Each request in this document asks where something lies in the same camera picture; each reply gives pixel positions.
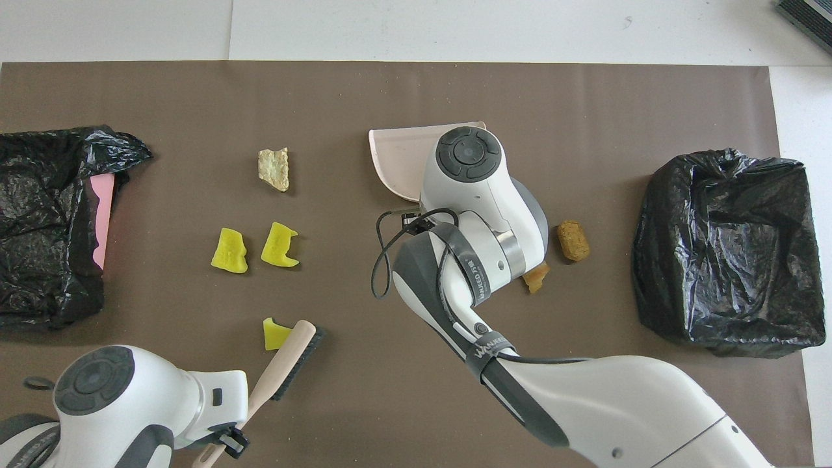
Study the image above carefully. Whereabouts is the dark ribbed device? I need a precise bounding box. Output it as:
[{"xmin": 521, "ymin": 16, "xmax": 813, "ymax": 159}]
[{"xmin": 775, "ymin": 0, "xmax": 832, "ymax": 56}]

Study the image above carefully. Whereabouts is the black plastic trash bag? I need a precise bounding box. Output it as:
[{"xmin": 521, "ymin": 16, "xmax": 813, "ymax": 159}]
[
  {"xmin": 0, "ymin": 125, "xmax": 153, "ymax": 330},
  {"xmin": 632, "ymin": 148, "xmax": 827, "ymax": 359}
]

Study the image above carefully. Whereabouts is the pale pink plastic dustpan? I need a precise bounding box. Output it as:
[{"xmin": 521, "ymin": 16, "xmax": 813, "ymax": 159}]
[{"xmin": 369, "ymin": 120, "xmax": 488, "ymax": 203}]

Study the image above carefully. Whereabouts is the yellow sponge piece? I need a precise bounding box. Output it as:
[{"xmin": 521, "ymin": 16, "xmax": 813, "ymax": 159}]
[
  {"xmin": 211, "ymin": 227, "xmax": 249, "ymax": 274},
  {"xmin": 263, "ymin": 317, "xmax": 294, "ymax": 352},
  {"xmin": 261, "ymin": 222, "xmax": 300, "ymax": 268}
]

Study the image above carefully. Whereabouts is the pink plastic bin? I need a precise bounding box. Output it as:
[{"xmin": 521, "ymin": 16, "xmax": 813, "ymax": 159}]
[{"xmin": 90, "ymin": 174, "xmax": 116, "ymax": 270}]

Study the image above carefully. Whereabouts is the beige crusty bread chunk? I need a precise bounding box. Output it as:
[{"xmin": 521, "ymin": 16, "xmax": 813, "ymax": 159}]
[{"xmin": 258, "ymin": 148, "xmax": 291, "ymax": 193}]

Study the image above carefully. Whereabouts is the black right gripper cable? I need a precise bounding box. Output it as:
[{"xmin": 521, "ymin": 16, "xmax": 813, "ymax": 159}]
[{"xmin": 370, "ymin": 207, "xmax": 592, "ymax": 365}]

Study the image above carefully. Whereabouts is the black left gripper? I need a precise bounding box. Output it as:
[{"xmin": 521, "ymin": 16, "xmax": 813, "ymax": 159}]
[{"xmin": 209, "ymin": 426, "xmax": 250, "ymax": 458}]

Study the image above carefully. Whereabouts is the orange striped croissant piece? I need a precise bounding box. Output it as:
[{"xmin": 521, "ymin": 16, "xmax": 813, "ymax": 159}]
[{"xmin": 522, "ymin": 261, "xmax": 551, "ymax": 294}]

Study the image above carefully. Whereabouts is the brown paper table mat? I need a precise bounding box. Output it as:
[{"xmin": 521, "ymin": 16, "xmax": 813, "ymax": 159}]
[{"xmin": 0, "ymin": 61, "xmax": 816, "ymax": 468}]

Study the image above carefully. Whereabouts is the beige handled hand brush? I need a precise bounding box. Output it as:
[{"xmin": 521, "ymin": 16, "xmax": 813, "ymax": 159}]
[{"xmin": 192, "ymin": 320, "xmax": 328, "ymax": 468}]

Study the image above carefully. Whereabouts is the brown breaded nugget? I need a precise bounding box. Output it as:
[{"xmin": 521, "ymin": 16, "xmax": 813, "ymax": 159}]
[{"xmin": 557, "ymin": 220, "xmax": 591, "ymax": 262}]

